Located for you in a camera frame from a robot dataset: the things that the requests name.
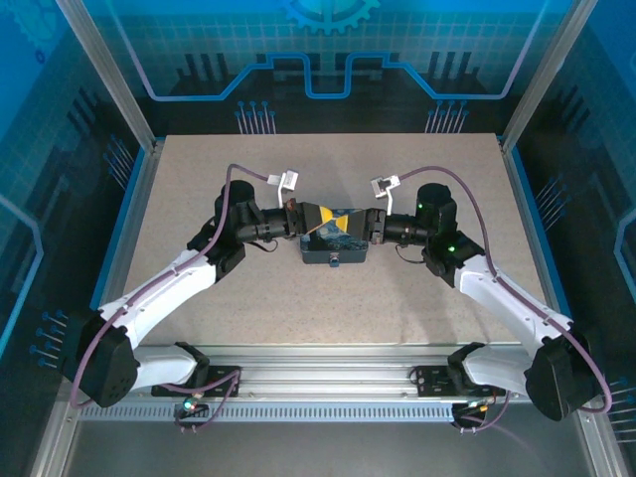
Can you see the aluminium cross rail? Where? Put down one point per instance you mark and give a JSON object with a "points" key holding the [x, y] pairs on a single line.
{"points": [[323, 372]]}

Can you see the starry night print tin box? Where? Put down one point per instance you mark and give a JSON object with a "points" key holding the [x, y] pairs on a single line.
{"points": [[333, 241]]}

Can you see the small blue padlock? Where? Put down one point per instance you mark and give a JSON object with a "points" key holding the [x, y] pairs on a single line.
{"points": [[334, 259]]}

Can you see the grey metal shelf plate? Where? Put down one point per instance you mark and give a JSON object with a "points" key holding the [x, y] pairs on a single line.
{"points": [[323, 449]]}

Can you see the small LED circuit board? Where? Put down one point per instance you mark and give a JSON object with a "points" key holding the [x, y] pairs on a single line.
{"points": [[190, 405], [478, 405]]}

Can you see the aluminium frame post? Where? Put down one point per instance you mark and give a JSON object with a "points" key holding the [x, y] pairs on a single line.
{"points": [[107, 74], [546, 74]]}

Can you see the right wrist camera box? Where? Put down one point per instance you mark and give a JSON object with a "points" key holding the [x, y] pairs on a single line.
{"points": [[385, 186]]}

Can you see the aluminium side rail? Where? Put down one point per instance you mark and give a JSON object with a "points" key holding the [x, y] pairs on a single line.
{"points": [[121, 238]]}

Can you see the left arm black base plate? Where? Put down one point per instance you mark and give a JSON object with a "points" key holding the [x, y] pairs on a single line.
{"points": [[223, 380]]}

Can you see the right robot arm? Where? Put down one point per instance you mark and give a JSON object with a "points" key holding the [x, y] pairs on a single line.
{"points": [[502, 293]]}

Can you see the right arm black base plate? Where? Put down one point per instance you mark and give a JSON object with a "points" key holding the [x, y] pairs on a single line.
{"points": [[432, 381]]}

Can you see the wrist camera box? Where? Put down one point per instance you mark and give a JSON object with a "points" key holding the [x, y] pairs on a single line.
{"points": [[385, 186], [285, 181]]}

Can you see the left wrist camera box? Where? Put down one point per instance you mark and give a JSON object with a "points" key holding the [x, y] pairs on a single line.
{"points": [[285, 181]]}

